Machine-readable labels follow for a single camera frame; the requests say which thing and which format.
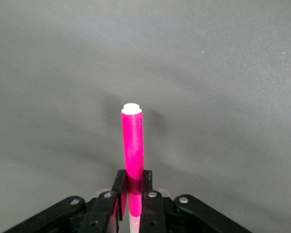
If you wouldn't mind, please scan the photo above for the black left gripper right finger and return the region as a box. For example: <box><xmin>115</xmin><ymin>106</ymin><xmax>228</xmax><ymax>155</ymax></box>
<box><xmin>138</xmin><ymin>170</ymin><xmax>166</xmax><ymax>233</ymax></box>

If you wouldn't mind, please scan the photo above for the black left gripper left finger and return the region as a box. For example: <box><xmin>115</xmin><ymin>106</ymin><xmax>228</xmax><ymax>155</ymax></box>
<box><xmin>81</xmin><ymin>169</ymin><xmax>128</xmax><ymax>233</ymax></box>

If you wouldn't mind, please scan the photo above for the pink marker with clear cap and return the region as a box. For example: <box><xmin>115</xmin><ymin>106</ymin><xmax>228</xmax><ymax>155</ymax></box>
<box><xmin>120</xmin><ymin>103</ymin><xmax>145</xmax><ymax>233</ymax></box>

